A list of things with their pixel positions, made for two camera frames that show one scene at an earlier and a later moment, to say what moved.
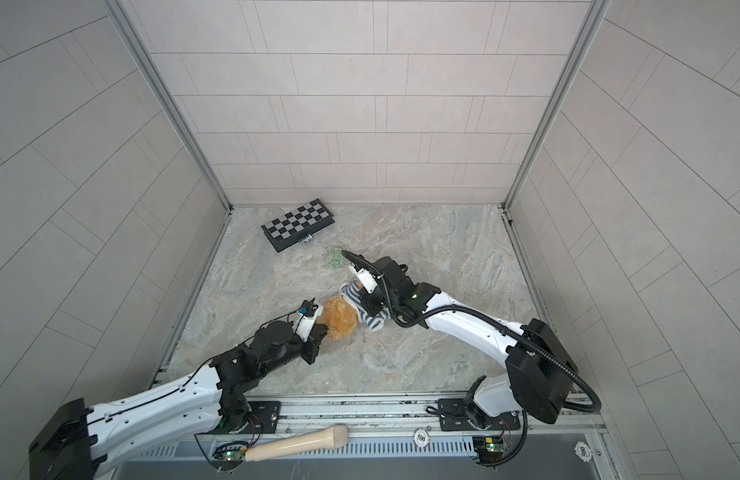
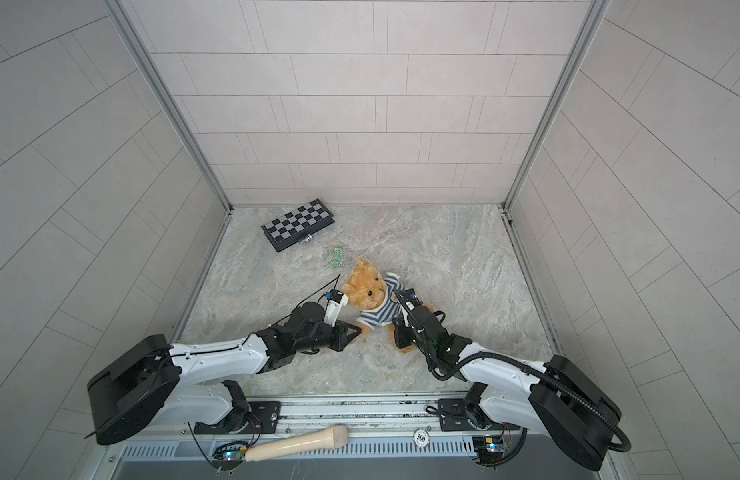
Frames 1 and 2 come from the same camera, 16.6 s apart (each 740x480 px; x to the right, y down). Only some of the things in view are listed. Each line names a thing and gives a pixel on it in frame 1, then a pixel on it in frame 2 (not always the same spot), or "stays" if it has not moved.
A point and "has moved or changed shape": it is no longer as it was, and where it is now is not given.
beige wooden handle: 329,438 stays
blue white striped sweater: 353,289 has moved or changed shape
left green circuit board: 228,456 stays
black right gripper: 369,305 → 399,334
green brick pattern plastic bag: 336,255 stays
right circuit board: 489,450 stays
